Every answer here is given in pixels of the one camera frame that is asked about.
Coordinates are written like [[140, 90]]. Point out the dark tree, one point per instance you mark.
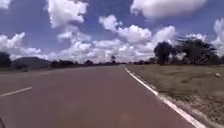
[[4, 60]]

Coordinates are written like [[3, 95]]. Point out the distant row of trees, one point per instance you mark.
[[86, 62]]

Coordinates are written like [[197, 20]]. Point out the dark distant hill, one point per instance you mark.
[[31, 62]]

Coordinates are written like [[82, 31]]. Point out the group of dark trees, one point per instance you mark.
[[196, 51]]

